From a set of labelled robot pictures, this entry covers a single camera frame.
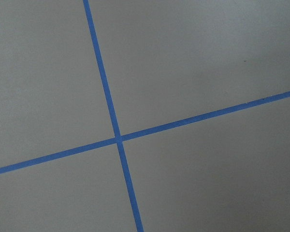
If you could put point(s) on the crossing blue tape line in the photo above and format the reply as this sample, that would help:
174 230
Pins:
141 133

